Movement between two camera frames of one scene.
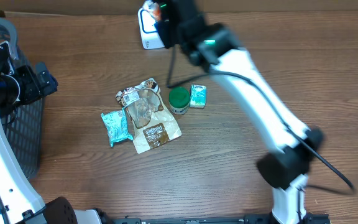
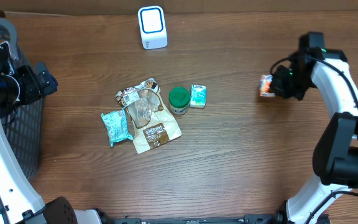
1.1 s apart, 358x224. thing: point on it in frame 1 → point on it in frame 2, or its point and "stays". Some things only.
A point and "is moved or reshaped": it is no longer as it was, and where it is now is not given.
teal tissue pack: (198, 96) stays
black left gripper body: (42, 82) stays
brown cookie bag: (151, 124) stays
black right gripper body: (176, 35) → (291, 85)
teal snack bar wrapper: (116, 126) stays
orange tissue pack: (155, 10) is moved or reshaped
